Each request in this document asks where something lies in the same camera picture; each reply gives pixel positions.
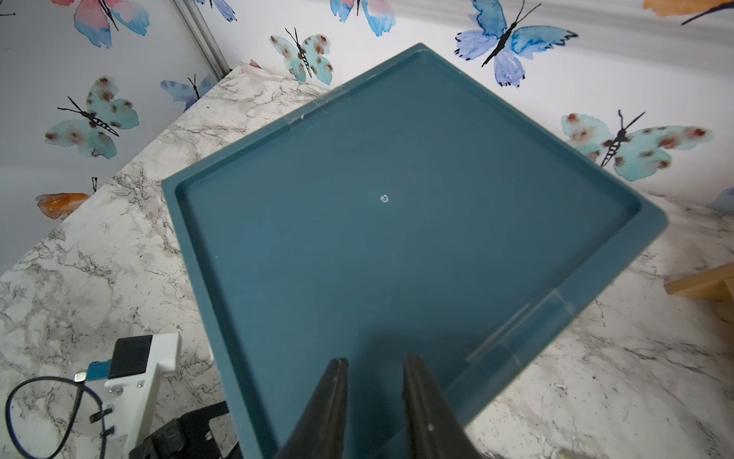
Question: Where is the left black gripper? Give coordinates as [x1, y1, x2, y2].
[128, 402, 241, 459]

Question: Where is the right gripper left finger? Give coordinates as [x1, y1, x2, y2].
[276, 358, 349, 459]

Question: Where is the teal drawer cabinet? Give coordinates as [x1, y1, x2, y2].
[162, 45, 668, 458]

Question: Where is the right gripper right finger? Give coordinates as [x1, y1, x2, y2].
[403, 355, 482, 459]

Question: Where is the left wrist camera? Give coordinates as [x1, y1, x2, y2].
[73, 333, 182, 458]

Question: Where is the wooden zigzag shelf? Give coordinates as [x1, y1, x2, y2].
[664, 263, 733, 302]

